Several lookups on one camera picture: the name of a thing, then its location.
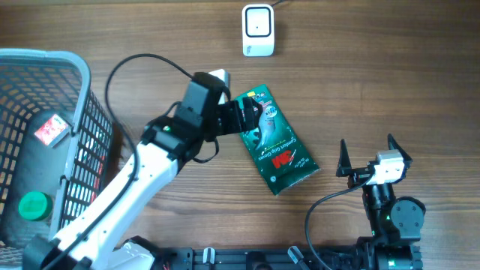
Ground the green lid jar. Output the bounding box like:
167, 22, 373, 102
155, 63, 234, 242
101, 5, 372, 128
18, 190, 53, 221

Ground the left camera cable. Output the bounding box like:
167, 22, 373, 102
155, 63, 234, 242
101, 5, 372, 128
40, 52, 221, 270

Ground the grey plastic basket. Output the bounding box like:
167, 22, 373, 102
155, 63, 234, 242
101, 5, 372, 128
1, 49, 114, 269

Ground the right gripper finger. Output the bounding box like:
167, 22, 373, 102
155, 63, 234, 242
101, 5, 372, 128
336, 139, 353, 177
387, 133, 413, 165

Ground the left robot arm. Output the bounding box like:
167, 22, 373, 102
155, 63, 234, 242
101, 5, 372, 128
22, 72, 263, 269

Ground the green 3M gloves pack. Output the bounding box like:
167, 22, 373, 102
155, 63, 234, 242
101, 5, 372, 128
236, 84, 320, 196

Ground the camera cable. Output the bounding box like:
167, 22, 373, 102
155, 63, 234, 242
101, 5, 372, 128
40, 52, 221, 270
304, 175, 376, 270

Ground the red white small packet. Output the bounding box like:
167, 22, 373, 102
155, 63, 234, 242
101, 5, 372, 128
34, 114, 71, 148

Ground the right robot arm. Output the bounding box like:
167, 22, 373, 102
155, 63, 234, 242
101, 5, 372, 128
336, 134, 426, 270

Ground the right camera cable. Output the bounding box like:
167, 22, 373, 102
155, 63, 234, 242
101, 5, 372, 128
304, 175, 376, 270

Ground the white barcode scanner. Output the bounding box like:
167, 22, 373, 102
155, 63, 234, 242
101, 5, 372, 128
241, 4, 275, 57

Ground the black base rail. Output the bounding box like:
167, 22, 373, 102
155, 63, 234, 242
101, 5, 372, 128
152, 244, 424, 270

